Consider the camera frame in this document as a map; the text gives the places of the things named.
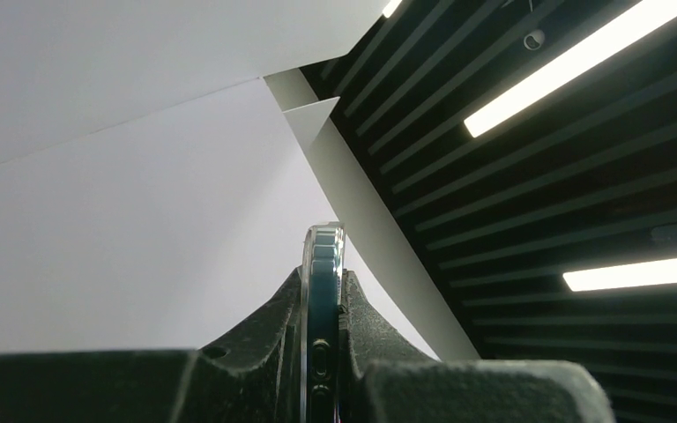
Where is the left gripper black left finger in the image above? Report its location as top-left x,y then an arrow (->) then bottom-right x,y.
0,271 -> 301,422

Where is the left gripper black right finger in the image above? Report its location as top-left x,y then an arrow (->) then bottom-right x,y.
339,271 -> 616,422

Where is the clear phone case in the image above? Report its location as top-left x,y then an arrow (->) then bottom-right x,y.
298,221 -> 346,423

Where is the ceiling light strip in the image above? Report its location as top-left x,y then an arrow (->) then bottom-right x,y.
562,258 -> 677,292
463,0 -> 677,137

